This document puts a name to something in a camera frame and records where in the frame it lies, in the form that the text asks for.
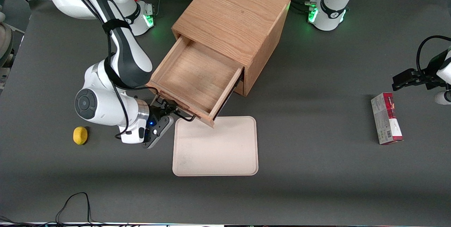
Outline beige rectangular tray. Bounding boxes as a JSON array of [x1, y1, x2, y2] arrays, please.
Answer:
[[172, 116, 259, 177]]

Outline black metal drawer handle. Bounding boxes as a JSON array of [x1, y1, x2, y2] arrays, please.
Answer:
[[154, 94, 197, 122]]

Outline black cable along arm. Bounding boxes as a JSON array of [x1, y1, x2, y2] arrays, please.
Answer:
[[53, 0, 166, 140]]

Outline yellow lemon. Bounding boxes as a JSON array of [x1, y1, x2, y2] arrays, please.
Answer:
[[73, 126, 88, 145]]

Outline black arched arm cable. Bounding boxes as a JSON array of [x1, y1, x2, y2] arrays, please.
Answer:
[[416, 35, 451, 74]]

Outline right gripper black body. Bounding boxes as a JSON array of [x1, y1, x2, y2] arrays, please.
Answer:
[[148, 101, 171, 129]]

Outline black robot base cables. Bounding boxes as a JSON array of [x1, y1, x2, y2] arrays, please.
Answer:
[[291, 0, 312, 13]]

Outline grey and red carton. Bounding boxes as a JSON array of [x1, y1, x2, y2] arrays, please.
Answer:
[[371, 92, 404, 145]]

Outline wooden drawer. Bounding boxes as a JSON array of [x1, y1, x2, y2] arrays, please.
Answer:
[[146, 35, 245, 129], [231, 79, 245, 96]]

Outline thin black looped cable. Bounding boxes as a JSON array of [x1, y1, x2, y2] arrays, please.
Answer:
[[55, 192, 95, 225]]

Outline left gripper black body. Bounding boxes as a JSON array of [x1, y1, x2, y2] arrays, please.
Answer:
[[419, 50, 449, 91]]

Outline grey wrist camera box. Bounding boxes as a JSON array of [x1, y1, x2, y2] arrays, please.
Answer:
[[142, 115, 175, 149], [434, 90, 451, 105]]

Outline wooden two-drawer cabinet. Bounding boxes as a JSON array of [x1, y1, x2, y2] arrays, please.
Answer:
[[172, 0, 292, 97]]

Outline black cable at table edge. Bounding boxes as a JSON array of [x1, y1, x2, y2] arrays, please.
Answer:
[[0, 216, 22, 226]]

